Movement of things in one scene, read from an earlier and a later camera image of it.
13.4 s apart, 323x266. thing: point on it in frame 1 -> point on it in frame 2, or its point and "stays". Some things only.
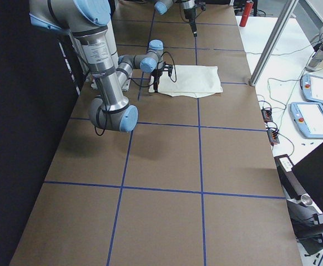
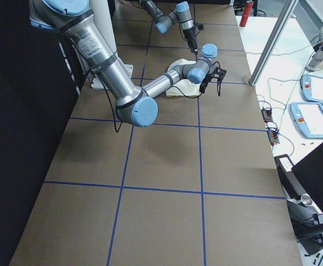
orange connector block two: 273,136 stays
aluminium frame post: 273,42 stays
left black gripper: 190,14 -> 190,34
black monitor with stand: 311,188 stays
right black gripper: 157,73 -> 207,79
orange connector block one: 267,114 stays
